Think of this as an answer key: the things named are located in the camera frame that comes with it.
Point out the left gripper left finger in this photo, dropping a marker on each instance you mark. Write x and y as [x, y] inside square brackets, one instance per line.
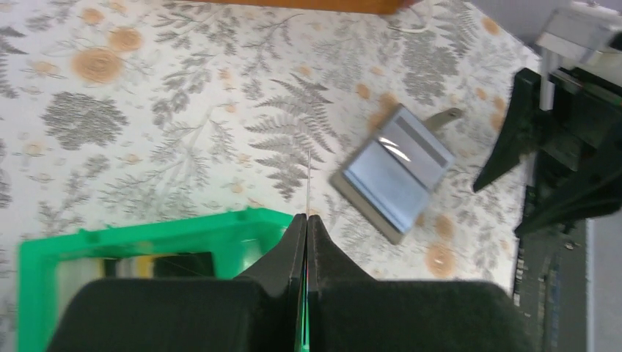
[260, 309]

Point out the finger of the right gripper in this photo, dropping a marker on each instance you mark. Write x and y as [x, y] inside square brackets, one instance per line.
[573, 194]
[525, 129]

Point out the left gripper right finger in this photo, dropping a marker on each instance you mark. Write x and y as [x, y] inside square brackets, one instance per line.
[349, 310]

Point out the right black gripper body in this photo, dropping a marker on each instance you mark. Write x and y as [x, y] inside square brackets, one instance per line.
[577, 134]

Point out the green plastic bin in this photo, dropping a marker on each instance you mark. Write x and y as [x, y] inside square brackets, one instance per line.
[235, 239]

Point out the grey leather card holder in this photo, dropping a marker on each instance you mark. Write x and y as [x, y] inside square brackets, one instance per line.
[391, 176]

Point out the white card edge-on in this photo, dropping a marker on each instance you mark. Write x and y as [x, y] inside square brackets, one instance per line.
[308, 184]

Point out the card stack in bin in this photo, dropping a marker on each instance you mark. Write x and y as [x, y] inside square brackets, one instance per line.
[143, 266]

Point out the floral table mat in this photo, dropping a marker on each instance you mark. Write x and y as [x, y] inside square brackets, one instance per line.
[126, 112]

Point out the orange compartment tray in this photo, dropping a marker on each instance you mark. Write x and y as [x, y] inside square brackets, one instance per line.
[376, 7]

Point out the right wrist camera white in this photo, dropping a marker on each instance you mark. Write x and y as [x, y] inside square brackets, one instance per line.
[588, 34]

